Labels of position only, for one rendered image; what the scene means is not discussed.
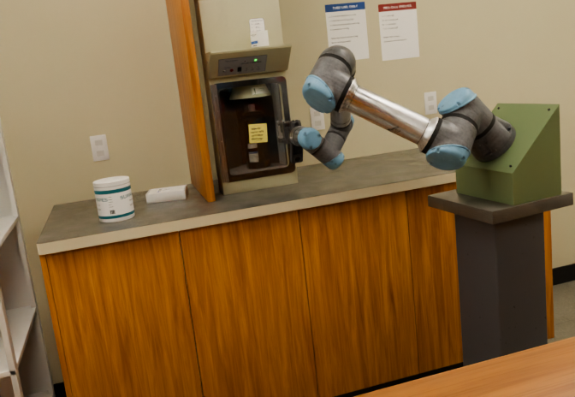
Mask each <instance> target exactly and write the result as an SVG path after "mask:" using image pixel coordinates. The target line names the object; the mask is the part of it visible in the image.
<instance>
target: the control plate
mask: <svg viewBox="0 0 575 397"><path fill-rule="evenodd" d="M255 59H257V61H254V60H255ZM245 60H246V62H244V61H245ZM266 61H267V55H261V56H245V57H237V58H229V59H220V60H218V76H224V75H231V74H246V73H254V72H262V71H265V68H266ZM258 66H259V68H258ZM238 67H242V68H241V72H237V71H238ZM252 67H253V68H252ZM246 68H247V69H246ZM230 69H233V70H234V71H233V72H230ZM223 70H225V72H223Z"/></svg>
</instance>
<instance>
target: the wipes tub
mask: <svg viewBox="0 0 575 397"><path fill-rule="evenodd" d="M93 188H94V193H95V199H96V203H97V208H98V217H99V221H100V222H105V223H109V222H121V221H125V220H128V219H130V218H132V217H134V216H135V214H134V207H133V196H132V191H131V185H130V180H129V177H128V176H113V177H108V178H103V179H100V180H96V181H94V182H93Z"/></svg>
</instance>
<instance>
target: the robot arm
mask: <svg viewBox="0 0 575 397"><path fill-rule="evenodd" d="M355 73H356V60H355V56H354V54H353V53H352V52H351V51H350V50H349V49H348V48H347V47H345V46H342V45H333V46H330V47H329V48H327V49H325V50H324V51H323V52H322V53H321V54H320V56H319V58H318V59H317V62H316V63H315V65H314V67H313V69H312V70H311V72H310V74H309V75H308V76H307V77H306V79H305V84H304V85H303V88H302V94H303V97H304V99H305V101H306V102H307V103H308V104H309V105H310V106H311V107H312V108H313V109H314V110H316V111H318V112H321V113H326V114H328V113H330V127H329V130H328V132H327V133H326V135H325V137H324V138H323V137H322V136H321V134H320V133H319V132H318V131H317V130H316V129H315V128H312V127H301V122H300V120H292V121H283V122H282V123H280V122H279V125H280V126H279V127H278V133H279V136H278V143H283V144H290V161H291V163H301V162H303V148H304V149H305V150H306V151H308V152H309V153H310V154H312V155H313V156H314V157H315V158H316V159H317V160H318V161H320V162H321V163H322V164H323V165H325V166H326V167H328V168H329V169H337V168H338V167H339V166H340V165H341V164H342V163H343V161H344V157H345V156H344V154H343V153H342V152H341V148H342V146H343V145H344V143H345V141H346V139H347V136H348V134H349V133H350V131H351V130H352V128H353V124H354V118H353V116H352V115H351V113H352V114H354V115H356V116H359V117H361V118H363V119H365V120H367V121H369V122H371V123H373V124H375V125H377V126H379V127H382V128H384V129H386V130H388V131H389V132H391V133H395V134H397V135H399V136H400V137H402V138H404V139H407V140H409V141H411V142H412V143H415V144H417V145H418V149H419V151H421V152H422V153H424V154H426V160H427V162H428V163H429V164H430V165H431V166H433V167H435V168H437V169H442V170H456V169H460V168H461V167H463V166H464V165H465V163H466V161H467V158H468V157H469V156H470V154H472V155H473V156H474V157H475V158H476V159H477V160H478V161H480V162H489V161H492V160H494V159H496V158H498V157H500V156H501V155H502V154H504V153H505V152H506V151H507V150H508V149H509V148H510V147H511V145H512V144H513V141H514V140H515V137H516V131H515V128H514V127H513V126H512V125H511V124H510V123H509V122H507V121H504V120H502V119H501V118H499V117H497V116H495V115H494V114H493V113H492V112H491V111H490V109H489V108H488V107H487V106H486V105H485V104H484V103H483V102H482V101H481V99H480V98H479V97H478V96H477V94H476V93H474V92H473V91H472V90H471V89H470V88H467V87H461V88H458V89H456V90H454V91H452V92H450V93H449V94H448V95H447V96H446V97H445V98H443V100H442V101H441V102H440V103H439V104H438V107H437V110H438V112H439V114H440V115H442V118H439V117H435V118H432V119H429V118H427V117H425V116H422V115H420V114H419V113H417V112H414V111H412V110H409V109H408V108H406V107H404V106H402V105H400V104H397V103H395V102H393V101H391V100H389V99H387V98H385V97H383V96H380V95H378V94H376V93H374V92H372V91H370V90H368V89H366V88H363V87H362V86H359V84H358V82H357V80H356V78H354V75H355Z"/></svg>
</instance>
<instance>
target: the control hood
mask: <svg viewBox="0 0 575 397"><path fill-rule="evenodd" d="M291 49H292V45H291V44H276V45H267V46H259V47H250V48H241V49H232V50H216V51H210V52H207V53H206V54H205V56H206V62H207V69H208V76H209V78H210V79H215V78H223V77H231V76H239V75H247V74H261V73H269V72H276V71H284V70H288V64H289V58H290V53H291ZM261 55H267V61H266V68H265V71H262V72H254V73H246V74H231V75H224V76H218V60H220V59H229V58H237V57H245V56H261Z"/></svg>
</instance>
